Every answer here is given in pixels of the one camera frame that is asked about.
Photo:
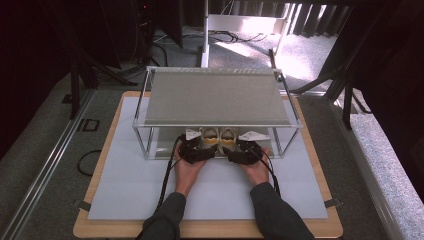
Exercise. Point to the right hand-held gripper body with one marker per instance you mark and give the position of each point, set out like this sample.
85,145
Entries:
248,153

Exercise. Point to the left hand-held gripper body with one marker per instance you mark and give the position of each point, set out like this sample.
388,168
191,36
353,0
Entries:
190,150

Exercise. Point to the white beige sneaker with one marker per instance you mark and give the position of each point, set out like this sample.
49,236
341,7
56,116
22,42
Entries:
228,137
210,137

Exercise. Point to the metal frame shoe rack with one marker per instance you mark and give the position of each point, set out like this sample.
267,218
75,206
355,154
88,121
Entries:
216,98

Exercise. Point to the person's right hand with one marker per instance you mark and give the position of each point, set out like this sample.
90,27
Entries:
258,173

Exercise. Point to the person's left hand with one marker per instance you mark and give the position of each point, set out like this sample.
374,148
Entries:
186,175

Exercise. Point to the white table mat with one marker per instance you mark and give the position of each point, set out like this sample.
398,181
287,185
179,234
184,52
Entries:
133,193

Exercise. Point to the black mat clip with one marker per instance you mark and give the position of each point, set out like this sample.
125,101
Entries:
333,202
82,205

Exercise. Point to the black tripod stand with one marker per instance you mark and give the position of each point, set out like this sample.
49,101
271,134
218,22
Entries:
75,90
347,106

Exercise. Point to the white metal stand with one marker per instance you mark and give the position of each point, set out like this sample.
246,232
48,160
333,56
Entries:
205,40

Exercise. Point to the dark computer tower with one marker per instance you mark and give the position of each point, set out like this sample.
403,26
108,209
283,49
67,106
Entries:
145,28

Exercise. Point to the black floor socket frame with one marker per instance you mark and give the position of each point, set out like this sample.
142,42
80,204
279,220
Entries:
88,125

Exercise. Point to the aluminium rail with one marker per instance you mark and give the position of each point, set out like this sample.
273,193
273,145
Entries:
366,173
43,173

